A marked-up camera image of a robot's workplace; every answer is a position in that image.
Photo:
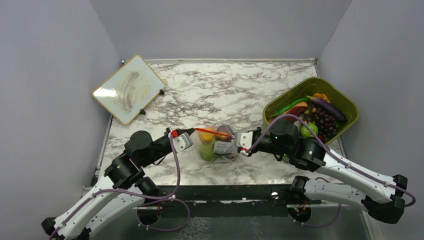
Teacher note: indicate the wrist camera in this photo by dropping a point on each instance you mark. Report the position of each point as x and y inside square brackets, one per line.
[243, 141]
[179, 143]

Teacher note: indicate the halved fig piece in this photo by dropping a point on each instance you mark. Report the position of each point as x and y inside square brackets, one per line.
[296, 110]

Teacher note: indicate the green custard apple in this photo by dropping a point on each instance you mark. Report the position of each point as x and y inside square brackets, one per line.
[307, 132]

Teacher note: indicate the gold framed mirror tray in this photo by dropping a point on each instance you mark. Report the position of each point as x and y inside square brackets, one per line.
[127, 92]

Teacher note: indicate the orange pumpkin piece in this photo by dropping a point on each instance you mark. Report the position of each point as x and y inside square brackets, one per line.
[322, 96]

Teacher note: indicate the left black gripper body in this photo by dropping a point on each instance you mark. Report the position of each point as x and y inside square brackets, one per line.
[162, 148]

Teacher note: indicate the yellow orange fruit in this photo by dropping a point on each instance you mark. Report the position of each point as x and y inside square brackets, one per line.
[206, 138]

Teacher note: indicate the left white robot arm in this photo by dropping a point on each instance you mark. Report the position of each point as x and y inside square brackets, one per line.
[123, 185]

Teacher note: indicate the green cabbage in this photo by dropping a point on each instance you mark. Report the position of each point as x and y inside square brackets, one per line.
[206, 152]

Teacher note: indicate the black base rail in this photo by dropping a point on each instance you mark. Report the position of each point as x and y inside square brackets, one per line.
[216, 201]

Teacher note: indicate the purple eggplant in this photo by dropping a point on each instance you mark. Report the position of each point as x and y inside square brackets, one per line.
[328, 107]

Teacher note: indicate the olive green plastic bin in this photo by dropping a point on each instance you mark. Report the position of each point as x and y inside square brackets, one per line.
[309, 87]

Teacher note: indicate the green long bean pod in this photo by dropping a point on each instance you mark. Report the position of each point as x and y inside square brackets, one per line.
[287, 107]

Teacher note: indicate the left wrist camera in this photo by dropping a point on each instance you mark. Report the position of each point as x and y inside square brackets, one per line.
[179, 143]

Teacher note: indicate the dark red grape bunch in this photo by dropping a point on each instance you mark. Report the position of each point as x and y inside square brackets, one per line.
[326, 124]

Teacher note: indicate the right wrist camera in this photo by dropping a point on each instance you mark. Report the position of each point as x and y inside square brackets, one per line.
[243, 141]

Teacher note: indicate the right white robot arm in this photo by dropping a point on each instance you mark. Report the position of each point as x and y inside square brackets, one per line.
[377, 194]

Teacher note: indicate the clear zip top bag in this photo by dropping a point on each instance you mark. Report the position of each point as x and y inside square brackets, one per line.
[222, 158]

